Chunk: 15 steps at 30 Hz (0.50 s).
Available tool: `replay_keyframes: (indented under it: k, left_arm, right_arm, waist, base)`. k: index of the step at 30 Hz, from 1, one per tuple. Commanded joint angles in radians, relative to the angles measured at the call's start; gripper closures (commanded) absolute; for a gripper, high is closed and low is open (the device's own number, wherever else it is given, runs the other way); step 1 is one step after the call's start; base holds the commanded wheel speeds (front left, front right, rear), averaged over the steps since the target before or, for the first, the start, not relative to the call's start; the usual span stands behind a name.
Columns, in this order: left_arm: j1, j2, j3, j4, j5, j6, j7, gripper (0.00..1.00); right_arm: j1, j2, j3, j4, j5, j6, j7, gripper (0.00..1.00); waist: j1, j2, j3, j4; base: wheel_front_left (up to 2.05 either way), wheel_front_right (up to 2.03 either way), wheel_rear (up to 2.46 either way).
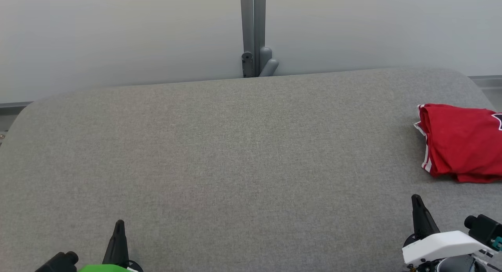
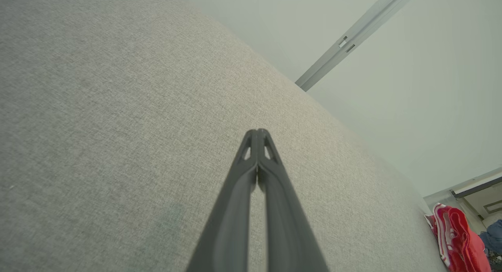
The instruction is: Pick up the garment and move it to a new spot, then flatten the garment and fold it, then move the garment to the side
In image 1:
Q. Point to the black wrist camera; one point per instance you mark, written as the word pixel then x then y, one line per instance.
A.
pixel 59 263
pixel 486 229

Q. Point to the grey metal partition base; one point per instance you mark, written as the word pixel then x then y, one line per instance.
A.
pixel 486 82

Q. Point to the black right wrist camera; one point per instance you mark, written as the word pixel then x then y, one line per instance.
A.
pixel 486 229

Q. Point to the red T-shirt white sleeves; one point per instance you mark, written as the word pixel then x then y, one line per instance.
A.
pixel 462 138

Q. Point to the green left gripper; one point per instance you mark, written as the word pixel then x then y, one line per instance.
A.
pixel 106 269

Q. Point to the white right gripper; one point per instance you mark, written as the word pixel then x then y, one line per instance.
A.
pixel 443 244

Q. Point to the grey metal partition post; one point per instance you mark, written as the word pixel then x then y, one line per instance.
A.
pixel 253 21

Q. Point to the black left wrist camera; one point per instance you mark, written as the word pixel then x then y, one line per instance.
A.
pixel 59 263

